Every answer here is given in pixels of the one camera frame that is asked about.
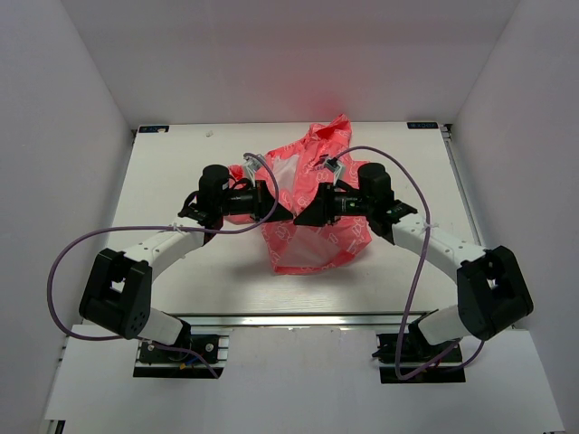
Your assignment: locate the pink jacket white lining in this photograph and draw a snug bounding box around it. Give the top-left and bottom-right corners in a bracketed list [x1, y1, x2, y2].
[225, 112, 375, 276]

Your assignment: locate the blue label corner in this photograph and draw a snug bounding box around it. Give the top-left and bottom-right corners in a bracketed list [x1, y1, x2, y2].
[406, 121, 439, 129]
[138, 125, 169, 134]

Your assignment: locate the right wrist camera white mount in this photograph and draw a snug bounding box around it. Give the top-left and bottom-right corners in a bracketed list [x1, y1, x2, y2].
[324, 157, 348, 190]

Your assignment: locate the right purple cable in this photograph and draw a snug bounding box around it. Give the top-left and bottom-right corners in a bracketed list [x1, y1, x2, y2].
[325, 146, 485, 382]

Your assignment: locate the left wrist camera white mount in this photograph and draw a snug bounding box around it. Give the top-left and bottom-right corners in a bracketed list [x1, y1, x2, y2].
[242, 153, 266, 185]

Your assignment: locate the blue label right corner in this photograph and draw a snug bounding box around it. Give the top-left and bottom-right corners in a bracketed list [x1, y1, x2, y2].
[406, 121, 439, 129]

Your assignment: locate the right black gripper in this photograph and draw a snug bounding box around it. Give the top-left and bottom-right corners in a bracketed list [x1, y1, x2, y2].
[294, 182, 374, 227]

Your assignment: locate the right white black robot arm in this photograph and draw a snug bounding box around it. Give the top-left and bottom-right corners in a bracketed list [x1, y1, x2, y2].
[294, 163, 534, 361]

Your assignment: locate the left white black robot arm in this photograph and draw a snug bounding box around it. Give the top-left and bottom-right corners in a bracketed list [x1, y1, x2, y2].
[80, 165, 293, 361]

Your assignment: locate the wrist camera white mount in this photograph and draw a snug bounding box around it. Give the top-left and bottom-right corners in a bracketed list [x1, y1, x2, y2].
[242, 153, 266, 185]
[324, 157, 348, 190]

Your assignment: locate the blue label left corner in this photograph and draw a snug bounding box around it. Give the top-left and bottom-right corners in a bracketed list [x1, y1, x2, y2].
[138, 125, 169, 134]

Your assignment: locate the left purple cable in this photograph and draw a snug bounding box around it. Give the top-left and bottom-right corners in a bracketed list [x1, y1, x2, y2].
[47, 152, 280, 379]

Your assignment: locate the purple cable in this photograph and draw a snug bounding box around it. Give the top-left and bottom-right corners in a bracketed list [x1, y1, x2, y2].
[325, 146, 485, 382]
[47, 152, 280, 379]

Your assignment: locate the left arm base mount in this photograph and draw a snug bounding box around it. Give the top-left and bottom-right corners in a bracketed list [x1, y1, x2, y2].
[133, 325, 232, 380]

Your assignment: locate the aluminium rail front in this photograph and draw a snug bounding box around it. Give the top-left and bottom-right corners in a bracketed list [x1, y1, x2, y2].
[83, 310, 512, 334]

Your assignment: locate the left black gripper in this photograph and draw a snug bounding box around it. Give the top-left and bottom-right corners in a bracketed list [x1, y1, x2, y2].
[217, 180, 293, 224]

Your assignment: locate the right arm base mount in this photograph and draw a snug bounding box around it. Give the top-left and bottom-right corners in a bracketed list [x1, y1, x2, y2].
[372, 323, 466, 385]

